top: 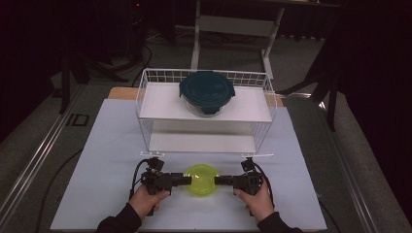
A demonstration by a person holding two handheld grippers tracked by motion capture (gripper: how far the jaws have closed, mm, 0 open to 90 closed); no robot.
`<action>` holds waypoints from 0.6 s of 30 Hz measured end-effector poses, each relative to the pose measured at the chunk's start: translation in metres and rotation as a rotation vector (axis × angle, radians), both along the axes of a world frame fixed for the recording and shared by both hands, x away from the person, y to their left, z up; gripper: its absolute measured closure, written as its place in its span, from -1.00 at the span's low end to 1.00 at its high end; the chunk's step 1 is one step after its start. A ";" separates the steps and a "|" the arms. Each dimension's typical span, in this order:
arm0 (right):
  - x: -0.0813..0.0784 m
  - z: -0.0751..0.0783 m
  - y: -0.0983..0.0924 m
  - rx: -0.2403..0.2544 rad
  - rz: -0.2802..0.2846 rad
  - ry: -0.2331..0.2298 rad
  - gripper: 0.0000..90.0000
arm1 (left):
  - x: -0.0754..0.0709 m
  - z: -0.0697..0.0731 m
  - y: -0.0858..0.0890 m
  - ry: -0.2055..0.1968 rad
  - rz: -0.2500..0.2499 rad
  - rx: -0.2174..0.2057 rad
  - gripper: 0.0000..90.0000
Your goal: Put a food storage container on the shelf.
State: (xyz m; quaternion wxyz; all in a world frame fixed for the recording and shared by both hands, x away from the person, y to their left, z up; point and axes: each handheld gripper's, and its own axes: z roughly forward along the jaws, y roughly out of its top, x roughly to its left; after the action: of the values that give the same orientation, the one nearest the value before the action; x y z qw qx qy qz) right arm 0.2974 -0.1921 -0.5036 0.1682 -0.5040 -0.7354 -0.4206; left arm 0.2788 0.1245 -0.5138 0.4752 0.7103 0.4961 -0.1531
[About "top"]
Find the left hand-held gripper cable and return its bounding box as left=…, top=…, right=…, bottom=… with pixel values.
left=128, top=158, right=151, bottom=201

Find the dark device with red light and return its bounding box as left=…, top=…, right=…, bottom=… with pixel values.
left=129, top=0, right=146, bottom=61

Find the pale blue table mat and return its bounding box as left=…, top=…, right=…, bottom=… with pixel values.
left=50, top=98, right=328, bottom=232

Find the person's left hand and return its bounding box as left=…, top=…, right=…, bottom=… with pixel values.
left=128, top=183, right=171, bottom=223

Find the white metal desk frame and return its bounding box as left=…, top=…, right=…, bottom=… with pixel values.
left=189, top=0, right=343, bottom=81

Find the right hand-held gripper cable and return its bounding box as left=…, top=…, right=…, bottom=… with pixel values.
left=254, top=162, right=276, bottom=208

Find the teal lidded glass container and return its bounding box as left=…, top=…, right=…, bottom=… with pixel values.
left=178, top=70, right=237, bottom=117

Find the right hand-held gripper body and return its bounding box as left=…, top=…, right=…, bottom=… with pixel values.
left=232, top=152, right=275, bottom=197

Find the hand-held gripper cable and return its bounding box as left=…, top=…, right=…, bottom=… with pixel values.
left=128, top=158, right=151, bottom=201
left=254, top=162, right=276, bottom=208

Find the black stand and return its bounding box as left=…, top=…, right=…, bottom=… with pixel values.
left=277, top=61, right=342, bottom=132
left=58, top=52, right=130, bottom=115

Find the person's right hand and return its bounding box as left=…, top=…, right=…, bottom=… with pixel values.
left=233, top=179, right=276, bottom=224

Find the aluminium rail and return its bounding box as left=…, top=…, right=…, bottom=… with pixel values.
left=319, top=100, right=382, bottom=233
left=0, top=84, right=85, bottom=224

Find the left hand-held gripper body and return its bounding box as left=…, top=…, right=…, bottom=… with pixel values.
left=130, top=150, right=175, bottom=197

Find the yellow-green plastic bowl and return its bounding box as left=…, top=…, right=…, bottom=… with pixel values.
left=184, top=163, right=221, bottom=197

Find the black floor cable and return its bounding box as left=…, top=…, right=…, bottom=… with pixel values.
left=33, top=148, right=85, bottom=233

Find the white wire shelf rack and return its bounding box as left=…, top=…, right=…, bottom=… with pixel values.
left=135, top=67, right=278, bottom=155

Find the black cable bundle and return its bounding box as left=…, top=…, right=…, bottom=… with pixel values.
left=128, top=43, right=154, bottom=88

